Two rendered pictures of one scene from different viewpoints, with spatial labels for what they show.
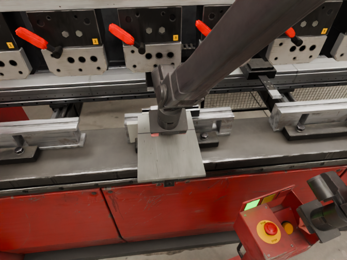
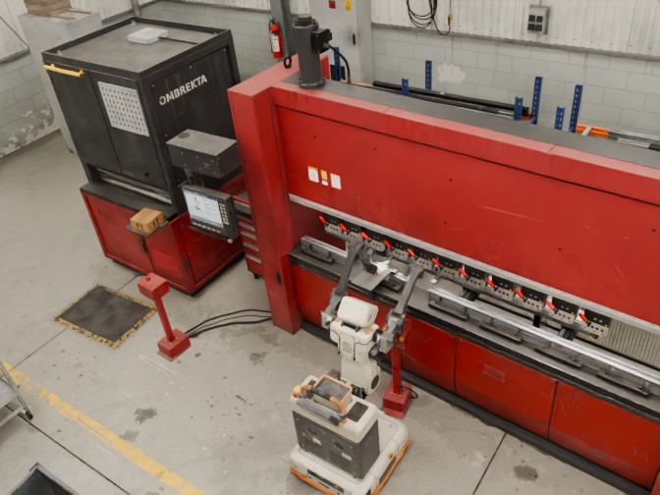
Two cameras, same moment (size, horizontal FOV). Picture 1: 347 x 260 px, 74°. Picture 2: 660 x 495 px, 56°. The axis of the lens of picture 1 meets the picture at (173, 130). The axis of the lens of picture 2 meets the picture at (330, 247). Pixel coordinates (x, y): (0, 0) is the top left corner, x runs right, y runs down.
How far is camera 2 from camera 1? 4.10 m
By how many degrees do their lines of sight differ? 37
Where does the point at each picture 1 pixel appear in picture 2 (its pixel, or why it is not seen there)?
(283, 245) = not seen: hidden behind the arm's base
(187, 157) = (371, 283)
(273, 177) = (419, 323)
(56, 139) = (341, 259)
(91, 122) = (394, 264)
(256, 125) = (424, 295)
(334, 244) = (484, 430)
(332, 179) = not seen: hidden behind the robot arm
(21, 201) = (318, 278)
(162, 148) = (366, 277)
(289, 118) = (433, 296)
